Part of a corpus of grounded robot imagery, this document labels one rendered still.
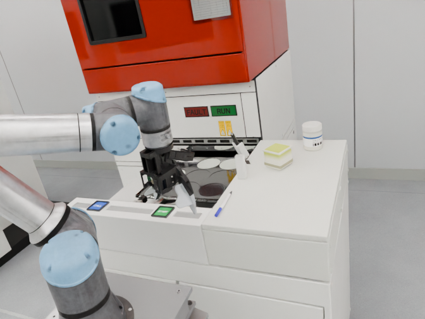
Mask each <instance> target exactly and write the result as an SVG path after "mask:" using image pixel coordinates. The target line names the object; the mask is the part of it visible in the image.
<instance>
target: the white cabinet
mask: <svg viewBox="0 0 425 319"><path fill-rule="evenodd" d="M99 250H100V254H101V259H102V264H103V267H104V271H105V272H111V273H118V274H122V275H129V276H133V277H140V278H146V279H151V280H157V281H162V282H168V283H172V284H179V285H186V286H190V287H192V289H193V291H192V293H191V295H190V297H189V298H188V300H191V301H195V302H196V305H195V307H194V308H197V309H199V310H202V311H205V312H206V313H208V315H209V316H208V319H349V318H350V310H351V309H350V263H349V252H350V249H349V227H348V175H347V182H346V186H345V193H344V198H343V206H342V213H341V217H340V225H339V229H338V237H337V241H336V249H335V256H334V260H333V267H332V270H333V271H332V274H331V280H330V281H329V282H327V281H322V280H314V279H309V278H301V277H293V276H288V275H280V274H275V273H268V272H260V271H255V270H247V269H242V268H234V267H229V266H221V265H213V264H209V266H207V265H200V264H195V263H187V262H182V261H175V260H167V259H162V258H154V257H150V256H142V255H137V254H129V253H121V252H116V251H108V250H104V249H99Z"/></svg>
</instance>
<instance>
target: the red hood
mask: <svg viewBox="0 0 425 319"><path fill-rule="evenodd" d="M61 4H62V7H63V11H64V13H65V17H66V21H67V23H68V27H69V29H70V34H71V37H72V39H73V43H74V46H75V50H76V52H77V56H78V60H79V62H80V66H81V69H82V73H83V76H84V79H85V83H86V85H87V89H88V92H89V94H100V93H108V92H125V91H132V87H133V86H134V85H135V84H139V83H141V82H148V81H156V82H159V83H161V84H162V85H163V89H167V88H176V87H193V86H202V85H218V84H235V83H244V82H250V81H251V80H252V79H253V78H254V77H256V76H257V75H258V74H259V73H261V72H262V71H263V70H264V69H265V68H266V67H267V66H269V65H270V64H271V63H272V62H273V61H274V60H275V59H277V58H278V57H279V56H280V55H282V54H283V53H284V52H285V51H286V50H287V49H288V48H289V41H288V25H287V16H286V0H61Z"/></svg>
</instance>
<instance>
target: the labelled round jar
mask: <svg viewBox="0 0 425 319"><path fill-rule="evenodd" d="M302 130H303V131H302V132H303V143H304V149H305V150H308V151H317V150H320V149H321V148H322V147H323V134H322V123H321V122H318V121H309V122H305V123H303V124H302Z"/></svg>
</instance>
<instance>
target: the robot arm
mask: <svg viewBox="0 0 425 319"><path fill-rule="evenodd" d="M131 94H132V95H130V96H126V97H121V98H118V99H112V100H108V101H103V102H99V103H98V102H96V103H94V104H90V105H87V106H84V107H83V108H82V113H53V114H20V115H0V157H4V156H25V155H36V154H58V153H79V152H89V151H107V152H109V153H111V154H113V155H116V156H124V155H127V154H130V153H131V152H133V151H134V150H135V149H136V148H137V146H138V144H139V142H140V134H141V136H142V142H143V145H144V146H145V149H144V150H142V151H140V152H139V153H140V157H141V161H142V166H143V170H141V171H140V176H141V179H142V184H143V188H144V189H145V188H146V187H148V186H150V188H149V189H148V190H147V191H146V192H145V194H144V195H145V196H147V195H149V194H152V193H153V194H154V199H155V200H157V199H158V197H159V196H160V195H161V194H162V195H164V194H165V193H167V192H169V191H170V190H172V189H173V186H174V185H176V183H177V182H178V183H179V184H178V185H176V186H175V192H176V193H177V195H178V197H177V199H176V202H175V204H176V206H177V207H178V208H184V207H186V206H190V209H191V210H192V211H193V213H194V214H196V213H197V209H196V203H195V197H194V191H193V188H192V186H191V183H190V181H189V179H188V177H187V176H186V175H185V174H184V172H183V170H182V169H181V167H180V166H179V165H178V163H177V162H176V160H181V161H193V160H194V154H195V153H194V152H191V150H189V149H186V148H185V149H183V148H181V149H173V136H172V132H171V125H170V121H169V114H168V107H167V104H166V102H167V100H166V96H165V93H164V89H163V85H162V84H161V83H159V82H156V81H148V82H141V83H139V84H135V85H134V86H133V87H132V93H131ZM138 127H140V131H139V128H138ZM143 175H147V179H148V182H146V183H145V184H144V180H143ZM0 215H1V216H3V217H4V218H5V219H7V220H9V221H10V222H12V223H14V224H15V225H17V226H18V227H20V228H22V229H23V230H24V231H26V232H28V234H29V239H30V242H31V244H33V245H35V246H37V247H38V248H39V249H41V252H40V255H39V263H40V270H41V273H42V275H43V277H44V278H45V280H46V282H47V285H48V288H49V290H50V292H51V296H52V298H53V300H54V303H55V305H56V308H57V310H58V313H59V319H126V313H125V309H124V307H123V304H122V302H121V301H120V300H119V299H118V298H117V297H116V296H115V295H114V293H113V292H112V291H111V290H110V288H109V284H108V280H107V277H106V274H105V271H104V267H103V264H102V259H101V254H100V250H99V244H98V240H97V230H96V226H95V223H94V221H93V219H92V218H91V216H90V215H89V214H88V213H87V212H86V211H84V210H82V209H80V208H76V207H69V206H68V205H67V204H65V203H63V202H60V203H53V202H51V201H50V200H48V199H47V198H46V197H44V196H43V195H42V194H40V193H39V192H37V191H36V190H35V189H33V188H31V186H29V185H27V184H26V183H25V182H23V181H22V180H20V179H19V178H18V177H16V176H15V175H13V174H12V173H11V172H9V171H7V169H5V168H3V167H2V166H1V165H0Z"/></svg>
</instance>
